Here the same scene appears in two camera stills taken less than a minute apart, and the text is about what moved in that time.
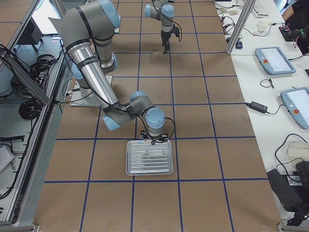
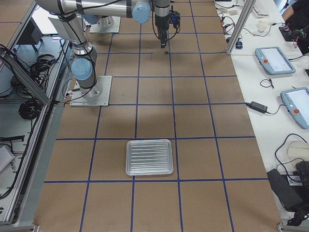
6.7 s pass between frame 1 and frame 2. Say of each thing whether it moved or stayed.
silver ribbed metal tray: stayed
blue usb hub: stayed
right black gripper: moved
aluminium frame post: stayed
